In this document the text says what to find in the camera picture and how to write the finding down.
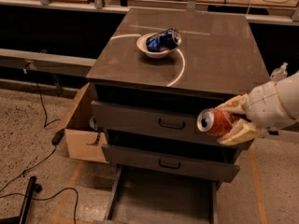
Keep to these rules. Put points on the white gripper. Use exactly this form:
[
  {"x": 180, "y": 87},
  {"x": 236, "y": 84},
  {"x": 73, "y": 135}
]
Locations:
[{"x": 263, "y": 105}]

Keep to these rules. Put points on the red coke can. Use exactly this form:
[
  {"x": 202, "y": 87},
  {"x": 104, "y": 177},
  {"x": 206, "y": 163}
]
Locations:
[{"x": 215, "y": 122}]

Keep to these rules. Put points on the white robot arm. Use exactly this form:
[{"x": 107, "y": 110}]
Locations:
[{"x": 270, "y": 107}]

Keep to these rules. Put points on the grey top drawer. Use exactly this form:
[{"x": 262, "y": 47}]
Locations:
[{"x": 151, "y": 122}]

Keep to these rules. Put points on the grey middle drawer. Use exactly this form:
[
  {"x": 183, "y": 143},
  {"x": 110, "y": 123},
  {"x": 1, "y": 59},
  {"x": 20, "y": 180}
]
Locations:
[{"x": 210, "y": 170}]

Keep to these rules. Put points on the dark grey drawer cabinet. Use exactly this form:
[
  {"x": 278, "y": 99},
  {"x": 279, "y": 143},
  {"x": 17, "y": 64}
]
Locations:
[{"x": 216, "y": 60}]

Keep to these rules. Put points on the blue pepsi can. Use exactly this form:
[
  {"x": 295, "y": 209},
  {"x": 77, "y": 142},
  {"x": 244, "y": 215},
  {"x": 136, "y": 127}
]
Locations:
[{"x": 168, "y": 39}]

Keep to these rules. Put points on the open grey bottom drawer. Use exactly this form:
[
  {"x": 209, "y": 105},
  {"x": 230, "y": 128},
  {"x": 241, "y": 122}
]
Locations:
[{"x": 141, "y": 196}]

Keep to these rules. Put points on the clear plastic bottle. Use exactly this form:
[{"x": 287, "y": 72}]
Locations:
[{"x": 279, "y": 73}]

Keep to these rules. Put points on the white ceramic bowl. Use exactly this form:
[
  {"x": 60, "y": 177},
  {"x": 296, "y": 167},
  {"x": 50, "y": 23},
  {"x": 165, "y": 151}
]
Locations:
[{"x": 141, "y": 44}]

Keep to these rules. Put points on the open cardboard box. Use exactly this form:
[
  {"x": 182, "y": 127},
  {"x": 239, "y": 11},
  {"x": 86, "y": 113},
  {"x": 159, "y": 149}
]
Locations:
[{"x": 83, "y": 141}]

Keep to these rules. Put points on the black power adapter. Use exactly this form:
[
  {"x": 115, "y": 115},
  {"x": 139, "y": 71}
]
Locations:
[{"x": 57, "y": 138}]

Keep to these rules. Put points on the black metal stand base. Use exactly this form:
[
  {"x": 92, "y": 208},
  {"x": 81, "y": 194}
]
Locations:
[{"x": 32, "y": 188}]

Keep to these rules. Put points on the grey metal rail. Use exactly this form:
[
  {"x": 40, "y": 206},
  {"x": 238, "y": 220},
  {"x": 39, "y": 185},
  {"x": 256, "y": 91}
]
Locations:
[{"x": 44, "y": 62}]

